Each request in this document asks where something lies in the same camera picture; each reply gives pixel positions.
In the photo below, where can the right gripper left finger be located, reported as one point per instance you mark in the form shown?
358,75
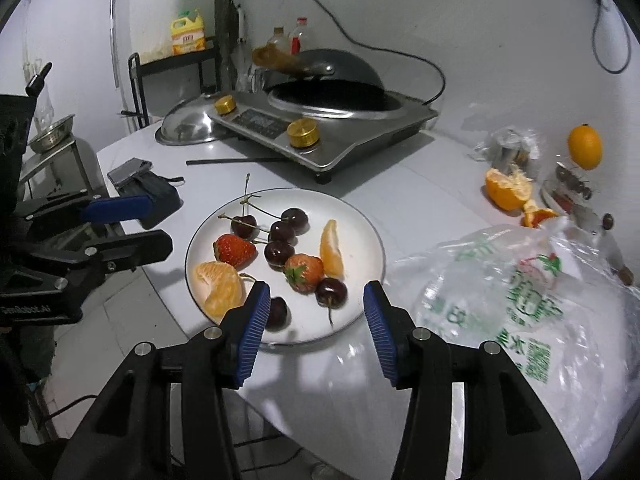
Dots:
242,328

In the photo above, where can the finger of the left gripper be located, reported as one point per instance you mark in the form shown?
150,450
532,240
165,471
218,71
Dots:
99,257
64,210

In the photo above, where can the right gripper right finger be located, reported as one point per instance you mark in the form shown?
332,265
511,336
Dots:
390,328

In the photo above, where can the peeled mandarin half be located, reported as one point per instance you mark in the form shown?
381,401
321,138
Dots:
218,288

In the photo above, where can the strawberry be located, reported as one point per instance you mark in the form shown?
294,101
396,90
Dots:
234,250
303,273

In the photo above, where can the dark cherry back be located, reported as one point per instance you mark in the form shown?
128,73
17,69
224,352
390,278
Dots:
332,294

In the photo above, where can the dark cherry with stem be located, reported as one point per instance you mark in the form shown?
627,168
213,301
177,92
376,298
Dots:
244,225

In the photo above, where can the mandarin segment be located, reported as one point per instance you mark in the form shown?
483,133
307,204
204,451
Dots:
330,253

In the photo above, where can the black pouch with phone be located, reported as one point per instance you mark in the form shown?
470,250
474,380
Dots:
135,177

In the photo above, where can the steel bowl on stand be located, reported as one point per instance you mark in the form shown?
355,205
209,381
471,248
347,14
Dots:
55,134

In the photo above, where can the white round plate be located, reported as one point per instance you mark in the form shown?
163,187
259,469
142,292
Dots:
314,252

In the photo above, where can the black chopstick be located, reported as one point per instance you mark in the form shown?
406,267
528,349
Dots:
234,160

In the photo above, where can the steel pot lid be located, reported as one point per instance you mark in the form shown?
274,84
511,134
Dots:
190,122

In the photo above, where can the black metal rack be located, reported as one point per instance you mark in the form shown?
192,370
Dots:
155,86

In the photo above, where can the clear printed plastic bag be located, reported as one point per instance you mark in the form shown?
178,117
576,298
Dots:
549,298

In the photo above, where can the half peeled orange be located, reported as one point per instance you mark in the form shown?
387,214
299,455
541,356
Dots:
513,192

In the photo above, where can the yellow detergent bottle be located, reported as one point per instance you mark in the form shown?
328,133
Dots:
188,33

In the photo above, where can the steel induction cooker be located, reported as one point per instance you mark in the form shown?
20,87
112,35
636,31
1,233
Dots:
321,138

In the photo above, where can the steel lid with knob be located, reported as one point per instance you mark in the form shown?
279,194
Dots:
600,230

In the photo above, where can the clear box of dates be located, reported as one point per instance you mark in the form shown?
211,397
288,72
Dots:
566,189

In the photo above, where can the steel cup in bag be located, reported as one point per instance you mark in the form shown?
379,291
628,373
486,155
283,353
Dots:
510,149

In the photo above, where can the black umbrella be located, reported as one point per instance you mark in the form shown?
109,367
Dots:
234,25

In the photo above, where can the dark oil bottle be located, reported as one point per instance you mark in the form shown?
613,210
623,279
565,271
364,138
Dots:
279,40

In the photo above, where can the black wok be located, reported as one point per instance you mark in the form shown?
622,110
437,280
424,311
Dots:
327,78

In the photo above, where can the whole orange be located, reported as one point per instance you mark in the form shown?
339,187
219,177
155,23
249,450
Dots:
585,147

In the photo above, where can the red cap sauce bottle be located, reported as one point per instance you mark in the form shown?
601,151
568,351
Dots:
302,37

